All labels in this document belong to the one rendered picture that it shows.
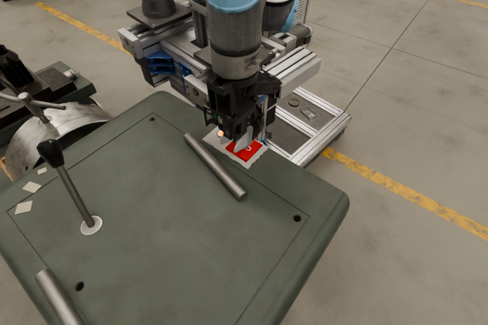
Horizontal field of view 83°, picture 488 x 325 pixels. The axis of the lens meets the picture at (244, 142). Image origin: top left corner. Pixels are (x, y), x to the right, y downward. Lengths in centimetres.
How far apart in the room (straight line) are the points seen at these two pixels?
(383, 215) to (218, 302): 176
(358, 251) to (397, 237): 29
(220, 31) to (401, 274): 183
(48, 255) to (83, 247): 6
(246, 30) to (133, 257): 40
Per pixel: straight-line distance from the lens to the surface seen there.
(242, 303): 48
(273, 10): 92
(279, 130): 210
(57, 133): 81
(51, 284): 55
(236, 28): 38
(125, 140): 69
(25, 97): 81
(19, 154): 87
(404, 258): 206
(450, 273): 217
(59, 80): 151
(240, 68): 41
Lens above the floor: 173
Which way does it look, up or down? 49 degrees down
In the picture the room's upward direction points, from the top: straight up
